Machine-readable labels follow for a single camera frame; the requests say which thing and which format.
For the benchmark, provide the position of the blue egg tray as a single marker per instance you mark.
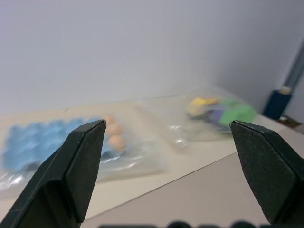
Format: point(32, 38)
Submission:
point(35, 142)

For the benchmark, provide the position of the dark blue box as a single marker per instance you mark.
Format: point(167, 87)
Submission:
point(276, 104)

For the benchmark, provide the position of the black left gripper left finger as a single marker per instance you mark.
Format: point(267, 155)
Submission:
point(59, 180)

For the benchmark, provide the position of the clear plastic bag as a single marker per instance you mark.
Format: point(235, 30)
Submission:
point(133, 161)

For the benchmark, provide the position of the grey vertical post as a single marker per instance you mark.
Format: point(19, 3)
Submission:
point(294, 69)

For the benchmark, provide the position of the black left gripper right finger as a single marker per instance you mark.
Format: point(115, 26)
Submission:
point(266, 171)

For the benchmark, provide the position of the clear bag of colourful blocks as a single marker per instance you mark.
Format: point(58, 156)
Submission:
point(213, 114)

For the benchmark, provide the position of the tan egg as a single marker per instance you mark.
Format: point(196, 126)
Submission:
point(116, 142)
point(114, 129)
point(109, 119)

